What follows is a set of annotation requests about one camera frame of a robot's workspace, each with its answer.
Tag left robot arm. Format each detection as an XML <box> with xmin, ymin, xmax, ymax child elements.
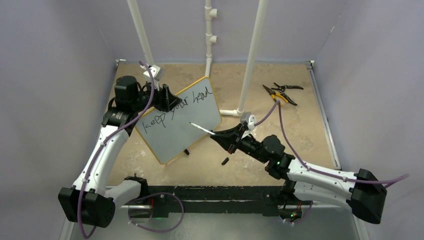
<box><xmin>58</xmin><ymin>75</ymin><xmax>183</xmax><ymax>228</ymax></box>

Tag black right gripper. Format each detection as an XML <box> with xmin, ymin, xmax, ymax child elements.
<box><xmin>211</xmin><ymin>123</ymin><xmax>269</xmax><ymax>164</ymax></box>

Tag aluminium rail right edge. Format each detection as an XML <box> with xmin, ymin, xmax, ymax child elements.
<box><xmin>304</xmin><ymin>60</ymin><xmax>342</xmax><ymax>170</ymax></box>

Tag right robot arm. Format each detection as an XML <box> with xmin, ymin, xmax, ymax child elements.
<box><xmin>210</xmin><ymin>124</ymin><xmax>387</xmax><ymax>224</ymax></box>

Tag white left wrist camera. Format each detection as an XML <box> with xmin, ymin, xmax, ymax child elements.
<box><xmin>140</xmin><ymin>64</ymin><xmax>165</xmax><ymax>91</ymax></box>

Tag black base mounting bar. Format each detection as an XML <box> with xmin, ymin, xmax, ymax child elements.
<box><xmin>128</xmin><ymin>185</ymin><xmax>311</xmax><ymax>218</ymax></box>

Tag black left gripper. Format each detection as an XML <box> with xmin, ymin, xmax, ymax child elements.
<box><xmin>131</xmin><ymin>78</ymin><xmax>181</xmax><ymax>113</ymax></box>

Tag black whiteboard marker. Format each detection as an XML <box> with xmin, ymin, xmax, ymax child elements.
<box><xmin>190</xmin><ymin>122</ymin><xmax>216</xmax><ymax>135</ymax></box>

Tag yellow handled needle-nose pliers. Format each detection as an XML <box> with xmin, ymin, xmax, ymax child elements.
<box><xmin>262</xmin><ymin>85</ymin><xmax>298</xmax><ymax>106</ymax></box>

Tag aluminium front frame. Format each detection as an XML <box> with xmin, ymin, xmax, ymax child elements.
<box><xmin>58</xmin><ymin>195</ymin><xmax>370</xmax><ymax>240</ymax></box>

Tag white PVC pipe frame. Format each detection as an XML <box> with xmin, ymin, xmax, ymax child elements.
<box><xmin>123</xmin><ymin>0</ymin><xmax>273</xmax><ymax>117</ymax></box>

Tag yellow framed whiteboard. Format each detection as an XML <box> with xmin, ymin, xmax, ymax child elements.
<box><xmin>136</xmin><ymin>77</ymin><xmax>222</xmax><ymax>165</ymax></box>

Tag black handled wire cutters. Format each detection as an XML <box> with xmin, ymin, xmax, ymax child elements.
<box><xmin>272</xmin><ymin>82</ymin><xmax>304</xmax><ymax>94</ymax></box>

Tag black marker cap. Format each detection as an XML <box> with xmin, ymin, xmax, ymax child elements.
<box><xmin>221</xmin><ymin>157</ymin><xmax>230</xmax><ymax>166</ymax></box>

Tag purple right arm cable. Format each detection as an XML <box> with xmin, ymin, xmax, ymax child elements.
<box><xmin>253</xmin><ymin>100</ymin><xmax>410</xmax><ymax>226</ymax></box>

